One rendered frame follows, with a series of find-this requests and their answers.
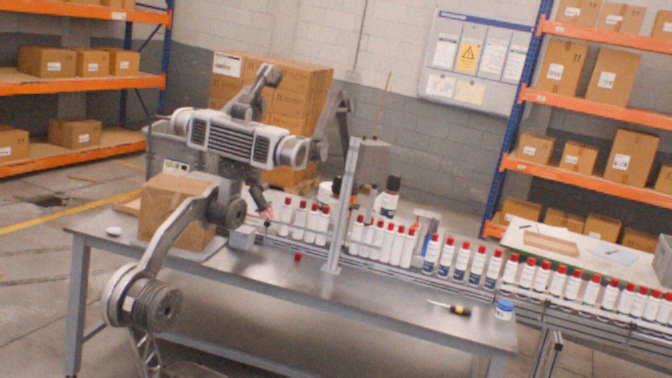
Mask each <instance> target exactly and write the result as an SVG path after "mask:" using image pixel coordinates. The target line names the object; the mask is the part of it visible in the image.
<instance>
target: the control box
mask: <svg viewBox="0 0 672 378"><path fill-rule="evenodd" d="M391 146H392V144H390V143H387V142H385V141H382V140H379V139H377V141H373V140H371V139H366V141H361V142H360V146H359V151H358V158H357V163H356V168H355V172H353V177H352V178H353V179H352V182H353V183H357V184H359V185H361V184H375V183H384V182H385V177H386V171H387V166H388V162H389V157H390V152H391Z"/></svg>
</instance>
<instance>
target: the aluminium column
mask: <svg viewBox="0 0 672 378"><path fill-rule="evenodd" d="M362 137H363V136H362V135H357V134H352V135H351V137H350V142H349V144H350V145H355V146H360V142H361V141H362ZM357 158H358V152H352V151H348V154H347V159H346V164H345V170H348V171H352V172H355V168H356V163H357ZM352 179H353V178H351V177H347V176H343V181H342V187H341V192H340V197H339V204H338V209H337V214H336V219H335V225H334V230H333V236H332V242H331V247H330V252H329V259H327V264H326V269H327V270H332V271H336V269H337V266H338V261H339V255H340V249H341V244H342V239H343V234H344V228H345V223H346V218H347V212H348V207H349V201H350V196H351V191H352V186H353V182H352Z"/></svg>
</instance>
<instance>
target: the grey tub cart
mask: <svg viewBox="0 0 672 378"><path fill-rule="evenodd" d="M171 117H172V116H168V117H164V116H159V115H152V116H151V117H150V118H149V125H148V126H146V127H144V128H142V134H144V135H146V153H145V158H146V182H148V181H149V180H150V179H151V178H153V176H156V175H158V174H159V173H160V172H164V173H169V174H175V175H180V176H182V175H185V174H187V173H189V172H193V171H195V170H196V171H200V172H204V173H208V174H213V175H217V177H220V175H219V174H218V173H217V171H218V169H217V167H218V158H219V156H218V155H214V154H211V153H207V151H202V150H198V149H195V148H190V147H188V146H187V139H186V138H185V137H177V136H173V135H172V134H171V130H170V120H171ZM153 118H157V119H162V120H160V121H158V122H155V123H152V119H153Z"/></svg>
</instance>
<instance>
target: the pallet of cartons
mask: <svg viewBox="0 0 672 378"><path fill-rule="evenodd" d="M263 63H266V64H269V65H274V66H275V68H276V70H278V71H282V73H283V77H284V78H283V80H282V82H281V83H279V85H278V87H277V88H276V89H275V88H270V87H266V86H265V87H264V89H263V90H262V92H261V94H262V95H263V97H264V98H266V102H267V105H266V112H263V113H262V117H261V124H263V125H266V126H273V127H277V128H281V129H285V130H288V131H289V136H291V135H299V136H304V137H307V138H310V137H311V136H312V135H313V133H314V131H315V129H316V126H317V123H318V120H319V117H320V115H321V112H322V110H323V107H324V104H325V102H326V98H327V94H326V91H325V90H326V88H331V87H332V81H333V76H334V69H335V68H332V67H326V66H321V65H317V64H312V63H307V62H302V61H297V60H292V59H288V58H283V57H277V56H269V57H266V56H262V54H256V53H252V52H247V51H239V50H233V49H230V50H214V53H213V62H212V71H211V73H212V76H211V80H210V86H209V96H210V97H208V101H207V109H210V110H214V111H218V112H219V111H220V110H221V109H222V108H224V107H225V106H226V105H227V104H228V103H229V101H230V100H231V99H232V98H233V97H234V96H236V95H237V94H239V93H240V91H241V90H242V89H241V87H242V86H243V85H244V86H246V85H249V86H250V85H252V84H253V82H254V81H255V79H256V72H257V70H258V68H260V67H261V65H262V64H263ZM317 164H318V162H317V163H315V161H310V162H309V166H308V167H306V168H304V169H300V170H297V171H296V170H293V169H292V168H291V167H290V166H281V167H278V168H274V169H271V170H266V169H263V168H261V171H262V179H263V180H266V182H267V183H268V185H269V186H273V187H277V188H281V189H284V192H285V193H289V194H293V195H297V196H298V193H300V194H305V195H306V194H307V193H309V192H310V186H311V187H314V188H316V187H317V186H318V184H319V177H320V174H317V173H316V170H317Z"/></svg>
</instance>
